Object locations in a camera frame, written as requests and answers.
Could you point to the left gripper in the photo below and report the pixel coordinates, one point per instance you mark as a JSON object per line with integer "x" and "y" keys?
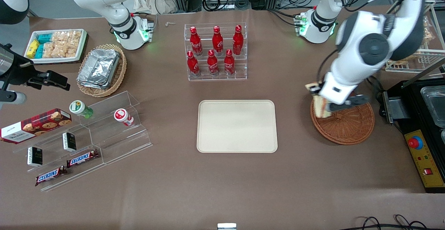
{"x": 321, "y": 84}

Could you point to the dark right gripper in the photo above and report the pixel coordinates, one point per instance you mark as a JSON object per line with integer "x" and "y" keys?
{"x": 18, "y": 75}

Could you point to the triangular sandwich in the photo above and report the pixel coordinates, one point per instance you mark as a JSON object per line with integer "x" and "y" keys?
{"x": 321, "y": 110}

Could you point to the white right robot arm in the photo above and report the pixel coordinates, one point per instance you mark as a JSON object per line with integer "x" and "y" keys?
{"x": 114, "y": 10}

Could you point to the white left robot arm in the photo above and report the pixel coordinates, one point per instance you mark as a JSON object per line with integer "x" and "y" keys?
{"x": 351, "y": 66}

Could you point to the white snack tray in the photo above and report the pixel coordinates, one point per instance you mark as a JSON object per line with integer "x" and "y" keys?
{"x": 55, "y": 60}

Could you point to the round brown wicker basket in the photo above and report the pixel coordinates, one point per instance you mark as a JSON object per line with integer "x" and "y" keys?
{"x": 347, "y": 129}

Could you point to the oval tan wicker basket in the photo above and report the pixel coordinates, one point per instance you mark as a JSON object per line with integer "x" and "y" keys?
{"x": 120, "y": 73}

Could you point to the beige rectangular tray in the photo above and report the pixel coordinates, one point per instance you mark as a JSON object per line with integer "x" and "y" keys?
{"x": 236, "y": 125}

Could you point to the clear rice cracker bag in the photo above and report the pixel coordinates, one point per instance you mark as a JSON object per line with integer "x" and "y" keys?
{"x": 72, "y": 49}
{"x": 74, "y": 36}
{"x": 48, "y": 50}
{"x": 59, "y": 50}
{"x": 59, "y": 37}

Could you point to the teal snack packet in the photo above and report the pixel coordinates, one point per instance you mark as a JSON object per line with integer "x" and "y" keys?
{"x": 39, "y": 51}
{"x": 44, "y": 38}

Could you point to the green capped small bottle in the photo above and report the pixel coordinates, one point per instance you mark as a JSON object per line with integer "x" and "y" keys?
{"x": 78, "y": 107}

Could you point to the yellow snack packet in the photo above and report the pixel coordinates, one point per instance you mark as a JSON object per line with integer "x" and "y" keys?
{"x": 32, "y": 48}

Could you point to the aluminium foil container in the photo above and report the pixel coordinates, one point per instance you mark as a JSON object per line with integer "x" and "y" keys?
{"x": 99, "y": 66}

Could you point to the red tartan cookie box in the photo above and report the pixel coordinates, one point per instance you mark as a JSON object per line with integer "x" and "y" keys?
{"x": 34, "y": 125}

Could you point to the small black box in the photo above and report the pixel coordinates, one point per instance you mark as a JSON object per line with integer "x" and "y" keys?
{"x": 35, "y": 157}
{"x": 69, "y": 142}

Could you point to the red white yoghurt bottle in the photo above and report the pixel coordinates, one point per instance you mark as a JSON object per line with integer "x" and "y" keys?
{"x": 121, "y": 115}

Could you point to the Snickers chocolate bar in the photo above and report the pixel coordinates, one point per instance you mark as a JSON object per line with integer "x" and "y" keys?
{"x": 82, "y": 158}
{"x": 51, "y": 175}

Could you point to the clear acrylic stepped display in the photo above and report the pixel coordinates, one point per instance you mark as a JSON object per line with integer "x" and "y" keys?
{"x": 118, "y": 143}

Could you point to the grey metal bar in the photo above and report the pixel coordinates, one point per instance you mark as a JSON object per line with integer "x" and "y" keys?
{"x": 424, "y": 74}

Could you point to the red emergency stop button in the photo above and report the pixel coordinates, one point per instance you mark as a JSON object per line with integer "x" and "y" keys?
{"x": 415, "y": 142}

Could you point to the clear acrylic bottle rack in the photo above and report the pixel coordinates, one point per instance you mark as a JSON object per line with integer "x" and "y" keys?
{"x": 240, "y": 73}

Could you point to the glass pan in machine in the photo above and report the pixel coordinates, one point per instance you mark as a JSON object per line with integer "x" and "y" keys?
{"x": 434, "y": 104}

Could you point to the black machine with yellow panel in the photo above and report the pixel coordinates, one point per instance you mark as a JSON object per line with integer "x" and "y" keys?
{"x": 417, "y": 160}

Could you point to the red cola bottle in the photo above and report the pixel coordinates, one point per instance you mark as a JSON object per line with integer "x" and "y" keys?
{"x": 229, "y": 64}
{"x": 237, "y": 42}
{"x": 195, "y": 44}
{"x": 217, "y": 42}
{"x": 212, "y": 64}
{"x": 193, "y": 65}

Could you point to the small clear plastic piece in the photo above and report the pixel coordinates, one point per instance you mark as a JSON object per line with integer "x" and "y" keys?
{"x": 170, "y": 24}

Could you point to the small silver object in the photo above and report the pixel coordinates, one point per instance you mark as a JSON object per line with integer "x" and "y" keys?
{"x": 226, "y": 227}

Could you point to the grey metal bracket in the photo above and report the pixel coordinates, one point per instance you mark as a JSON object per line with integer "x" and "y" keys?
{"x": 398, "y": 108}

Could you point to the red rocker switch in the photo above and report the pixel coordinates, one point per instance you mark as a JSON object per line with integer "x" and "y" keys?
{"x": 428, "y": 171}

